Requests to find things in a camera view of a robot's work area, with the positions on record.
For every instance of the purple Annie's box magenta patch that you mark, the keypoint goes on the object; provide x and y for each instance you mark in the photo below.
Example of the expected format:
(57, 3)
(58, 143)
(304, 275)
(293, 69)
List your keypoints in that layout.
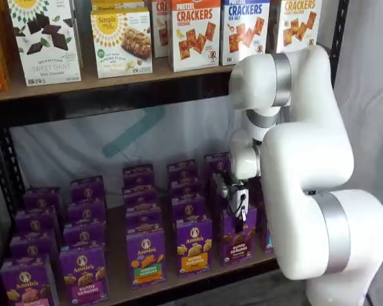
(87, 188)
(86, 212)
(83, 271)
(83, 234)

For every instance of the purple Annie's box teal patch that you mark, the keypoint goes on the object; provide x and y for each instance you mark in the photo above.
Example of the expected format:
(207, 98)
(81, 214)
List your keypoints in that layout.
(265, 239)

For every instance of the teal tape strip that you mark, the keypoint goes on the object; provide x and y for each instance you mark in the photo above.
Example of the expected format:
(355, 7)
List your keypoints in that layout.
(153, 118)

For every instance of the purple Annie's box pink patch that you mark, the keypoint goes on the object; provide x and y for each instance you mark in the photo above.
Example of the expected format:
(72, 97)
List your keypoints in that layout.
(25, 280)
(41, 197)
(35, 220)
(32, 243)

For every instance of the purple Annie's box yellow patch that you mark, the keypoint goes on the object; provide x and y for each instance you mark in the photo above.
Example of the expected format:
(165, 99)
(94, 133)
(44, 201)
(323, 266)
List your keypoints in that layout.
(182, 170)
(185, 188)
(193, 245)
(188, 207)

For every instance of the purple Annie's box brown patch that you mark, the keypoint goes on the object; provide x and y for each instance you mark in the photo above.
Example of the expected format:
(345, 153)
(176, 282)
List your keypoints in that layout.
(215, 210)
(217, 162)
(233, 248)

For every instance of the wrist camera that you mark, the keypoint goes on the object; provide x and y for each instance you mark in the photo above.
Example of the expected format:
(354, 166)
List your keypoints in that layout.
(221, 188)

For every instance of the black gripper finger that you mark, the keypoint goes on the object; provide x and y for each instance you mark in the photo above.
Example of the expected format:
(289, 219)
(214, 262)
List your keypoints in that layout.
(239, 225)

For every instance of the white backdrop cloth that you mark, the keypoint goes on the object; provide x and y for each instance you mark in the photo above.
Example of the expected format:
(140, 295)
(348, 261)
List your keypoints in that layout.
(67, 150)

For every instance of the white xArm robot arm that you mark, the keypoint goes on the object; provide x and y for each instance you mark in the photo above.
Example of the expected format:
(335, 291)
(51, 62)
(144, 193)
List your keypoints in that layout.
(306, 159)

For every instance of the Simple Mills bar box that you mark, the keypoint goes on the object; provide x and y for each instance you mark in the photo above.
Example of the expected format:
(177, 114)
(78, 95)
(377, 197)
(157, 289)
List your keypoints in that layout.
(118, 4)
(121, 41)

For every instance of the grey white curtain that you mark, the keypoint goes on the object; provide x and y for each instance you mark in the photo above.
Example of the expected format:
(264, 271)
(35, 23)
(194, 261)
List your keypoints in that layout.
(370, 63)

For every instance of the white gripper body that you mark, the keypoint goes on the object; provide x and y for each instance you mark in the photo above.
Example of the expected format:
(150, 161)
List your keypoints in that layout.
(237, 205)

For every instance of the yellow pretzel crackers box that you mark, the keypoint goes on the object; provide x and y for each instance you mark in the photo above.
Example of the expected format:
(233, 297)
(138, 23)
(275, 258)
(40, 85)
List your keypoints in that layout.
(293, 25)

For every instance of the white Sweet Thins box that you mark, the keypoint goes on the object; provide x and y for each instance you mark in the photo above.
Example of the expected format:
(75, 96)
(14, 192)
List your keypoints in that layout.
(41, 41)

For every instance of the purple Annie's box green patch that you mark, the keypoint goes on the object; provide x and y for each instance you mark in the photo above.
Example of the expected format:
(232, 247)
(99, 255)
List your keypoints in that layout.
(143, 218)
(140, 197)
(138, 175)
(145, 255)

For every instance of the orange cheddar pretzel crackers box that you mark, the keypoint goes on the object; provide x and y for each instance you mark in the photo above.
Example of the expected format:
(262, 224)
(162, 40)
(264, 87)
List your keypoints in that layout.
(159, 32)
(194, 38)

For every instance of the black metal shelf rack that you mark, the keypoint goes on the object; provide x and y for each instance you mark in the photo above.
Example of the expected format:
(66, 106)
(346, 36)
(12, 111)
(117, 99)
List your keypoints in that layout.
(83, 105)

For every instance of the blue pretzel crackers box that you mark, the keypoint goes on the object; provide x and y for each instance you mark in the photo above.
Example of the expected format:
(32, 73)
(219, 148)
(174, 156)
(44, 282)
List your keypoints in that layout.
(242, 32)

